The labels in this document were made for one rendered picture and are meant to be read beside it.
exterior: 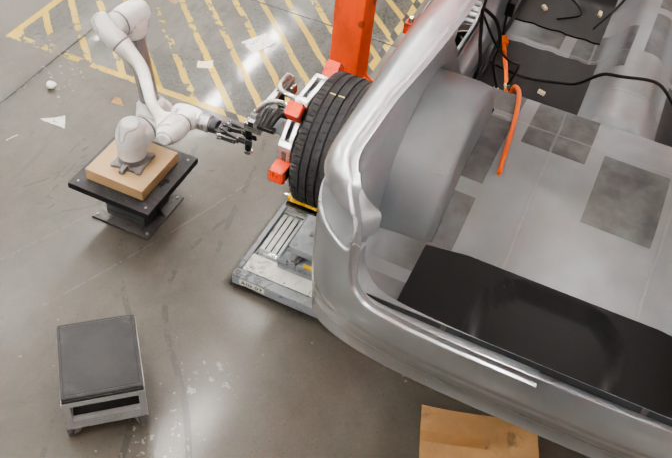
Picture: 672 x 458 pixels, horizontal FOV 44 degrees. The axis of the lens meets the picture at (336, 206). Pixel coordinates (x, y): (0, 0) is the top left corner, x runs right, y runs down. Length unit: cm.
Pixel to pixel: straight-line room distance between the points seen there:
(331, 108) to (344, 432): 150
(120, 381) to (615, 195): 228
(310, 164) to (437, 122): 63
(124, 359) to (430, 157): 159
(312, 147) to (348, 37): 73
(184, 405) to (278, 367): 49
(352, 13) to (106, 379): 203
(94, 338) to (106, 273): 74
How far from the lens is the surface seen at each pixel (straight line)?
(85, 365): 380
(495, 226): 358
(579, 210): 367
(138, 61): 412
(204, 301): 437
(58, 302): 446
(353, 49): 418
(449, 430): 406
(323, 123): 367
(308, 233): 439
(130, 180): 447
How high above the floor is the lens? 347
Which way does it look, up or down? 46 degrees down
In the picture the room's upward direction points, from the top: 7 degrees clockwise
